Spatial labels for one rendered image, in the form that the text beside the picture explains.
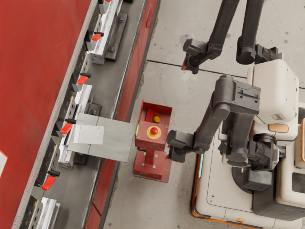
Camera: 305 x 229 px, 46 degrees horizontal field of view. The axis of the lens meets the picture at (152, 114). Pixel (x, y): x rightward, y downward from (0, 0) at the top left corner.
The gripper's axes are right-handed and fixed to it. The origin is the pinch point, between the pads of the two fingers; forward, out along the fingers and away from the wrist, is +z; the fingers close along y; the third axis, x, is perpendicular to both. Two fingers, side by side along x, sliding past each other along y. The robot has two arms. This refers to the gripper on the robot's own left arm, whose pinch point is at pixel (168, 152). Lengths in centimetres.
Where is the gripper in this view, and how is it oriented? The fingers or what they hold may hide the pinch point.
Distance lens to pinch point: 157.8
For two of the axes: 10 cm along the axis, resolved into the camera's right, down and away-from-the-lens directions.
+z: -4.8, 2.8, 8.3
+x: 8.6, 3.4, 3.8
